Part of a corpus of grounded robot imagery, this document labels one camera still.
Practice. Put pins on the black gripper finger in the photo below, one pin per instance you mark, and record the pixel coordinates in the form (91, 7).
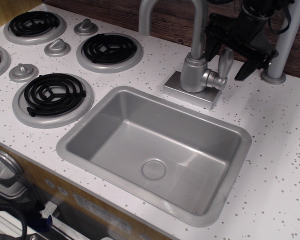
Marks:
(247, 69)
(213, 46)

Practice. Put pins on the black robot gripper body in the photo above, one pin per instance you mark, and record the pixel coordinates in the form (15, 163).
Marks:
(244, 35)

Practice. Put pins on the silver faucet lever handle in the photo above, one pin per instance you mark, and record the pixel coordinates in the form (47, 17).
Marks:
(218, 80)

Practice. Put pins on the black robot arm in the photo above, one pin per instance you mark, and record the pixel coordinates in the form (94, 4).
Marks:
(258, 8)

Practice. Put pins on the grey support pole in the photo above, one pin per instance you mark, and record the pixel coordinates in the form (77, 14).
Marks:
(274, 74)

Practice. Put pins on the silver toy faucet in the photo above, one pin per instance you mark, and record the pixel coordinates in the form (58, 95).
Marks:
(187, 84)

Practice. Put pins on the back right black burner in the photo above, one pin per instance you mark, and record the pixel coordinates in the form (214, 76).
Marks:
(108, 53)

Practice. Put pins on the grey plastic sink basin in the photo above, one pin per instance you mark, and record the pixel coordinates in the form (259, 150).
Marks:
(179, 160)

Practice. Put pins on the silver knob back right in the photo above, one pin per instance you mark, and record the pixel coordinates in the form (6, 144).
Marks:
(85, 28)

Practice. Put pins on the silver knob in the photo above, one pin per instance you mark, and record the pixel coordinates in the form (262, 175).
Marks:
(23, 73)
(85, 28)
(57, 48)

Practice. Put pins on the silver knob middle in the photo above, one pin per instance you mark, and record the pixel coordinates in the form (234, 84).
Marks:
(57, 48)

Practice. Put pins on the front right black burner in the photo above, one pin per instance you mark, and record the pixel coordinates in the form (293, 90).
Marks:
(52, 100)

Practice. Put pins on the back left black burner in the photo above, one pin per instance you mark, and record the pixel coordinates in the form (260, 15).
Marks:
(34, 27)

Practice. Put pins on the silver knob front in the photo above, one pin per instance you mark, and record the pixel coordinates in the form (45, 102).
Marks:
(23, 73)

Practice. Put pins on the silver round oven dial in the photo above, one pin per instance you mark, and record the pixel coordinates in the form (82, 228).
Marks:
(10, 170)

